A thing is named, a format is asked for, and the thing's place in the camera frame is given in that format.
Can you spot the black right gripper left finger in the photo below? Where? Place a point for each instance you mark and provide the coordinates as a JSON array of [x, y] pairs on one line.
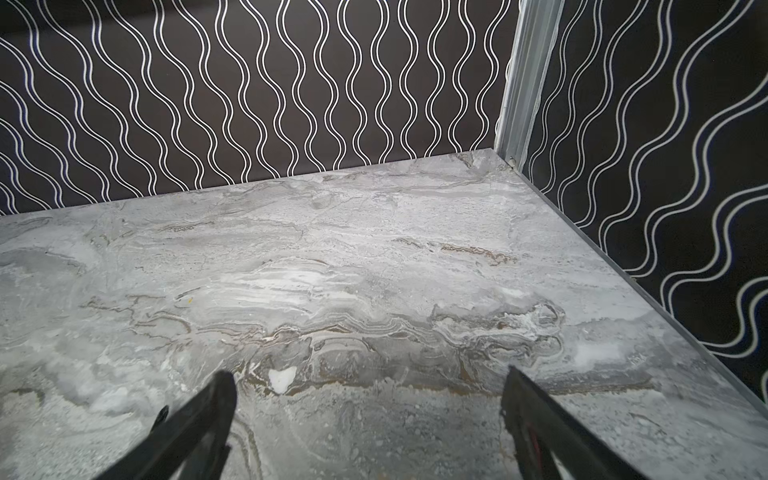
[[188, 444]]

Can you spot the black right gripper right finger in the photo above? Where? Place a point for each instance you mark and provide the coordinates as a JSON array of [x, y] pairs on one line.
[[548, 440]]

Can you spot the aluminium corner post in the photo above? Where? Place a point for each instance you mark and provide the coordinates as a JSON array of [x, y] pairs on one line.
[[534, 40]]

